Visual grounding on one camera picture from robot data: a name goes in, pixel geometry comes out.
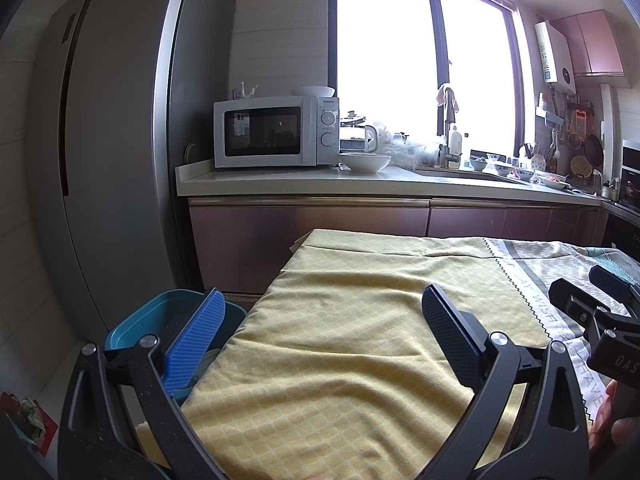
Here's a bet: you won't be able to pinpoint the steel kitchen faucet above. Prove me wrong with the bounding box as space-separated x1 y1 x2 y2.
442 87 461 169

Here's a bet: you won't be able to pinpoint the brown base cabinets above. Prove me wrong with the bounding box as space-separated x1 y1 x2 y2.
187 196 609 299

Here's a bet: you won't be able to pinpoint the white utensil holder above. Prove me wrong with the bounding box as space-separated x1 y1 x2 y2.
522 142 549 171

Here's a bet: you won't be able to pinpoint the red packet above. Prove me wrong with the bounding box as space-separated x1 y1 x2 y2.
0 392 59 459

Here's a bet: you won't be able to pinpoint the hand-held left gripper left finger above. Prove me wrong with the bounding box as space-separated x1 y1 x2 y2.
57 287 227 480

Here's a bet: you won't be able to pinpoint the large white bowl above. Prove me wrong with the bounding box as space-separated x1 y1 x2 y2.
339 153 393 174

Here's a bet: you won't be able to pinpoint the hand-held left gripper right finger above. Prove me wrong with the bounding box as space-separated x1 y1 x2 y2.
421 284 592 480

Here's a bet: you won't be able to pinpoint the white microwave oven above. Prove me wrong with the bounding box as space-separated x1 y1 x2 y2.
213 96 341 170

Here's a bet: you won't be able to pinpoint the kitchen sink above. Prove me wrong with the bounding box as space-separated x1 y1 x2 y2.
415 165 532 184

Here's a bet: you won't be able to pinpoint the small white bowl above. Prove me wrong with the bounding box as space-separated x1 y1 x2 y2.
291 85 336 99

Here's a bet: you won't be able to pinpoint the black frying pan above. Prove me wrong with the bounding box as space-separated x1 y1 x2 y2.
584 132 604 164

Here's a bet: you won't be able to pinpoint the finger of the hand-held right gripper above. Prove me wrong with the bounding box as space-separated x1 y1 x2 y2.
588 264 640 306
548 279 634 357

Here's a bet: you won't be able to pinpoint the yellow printed tablecloth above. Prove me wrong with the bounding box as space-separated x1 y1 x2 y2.
135 228 640 480

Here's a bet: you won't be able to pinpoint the black built-in oven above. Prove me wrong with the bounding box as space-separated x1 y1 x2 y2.
602 140 640 262

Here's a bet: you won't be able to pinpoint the person's right hand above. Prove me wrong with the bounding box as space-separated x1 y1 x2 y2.
587 380 640 454

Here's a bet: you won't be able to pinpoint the grey refrigerator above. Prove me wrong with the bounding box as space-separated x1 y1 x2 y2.
25 0 237 342

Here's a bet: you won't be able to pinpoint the white kitchen countertop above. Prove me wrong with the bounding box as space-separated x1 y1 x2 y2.
175 159 606 207

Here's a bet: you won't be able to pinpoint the pink wall cabinet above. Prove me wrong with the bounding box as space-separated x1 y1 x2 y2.
550 10 626 79

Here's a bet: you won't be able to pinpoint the white water heater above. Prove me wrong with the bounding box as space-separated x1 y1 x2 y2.
534 20 577 95

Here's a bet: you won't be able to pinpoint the pink cloth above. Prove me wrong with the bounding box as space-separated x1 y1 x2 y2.
436 84 460 114

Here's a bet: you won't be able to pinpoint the dark framed window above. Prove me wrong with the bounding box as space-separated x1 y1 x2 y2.
327 0 536 162

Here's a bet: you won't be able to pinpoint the blue plastic bin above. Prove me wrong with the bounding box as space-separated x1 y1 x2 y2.
104 288 249 407

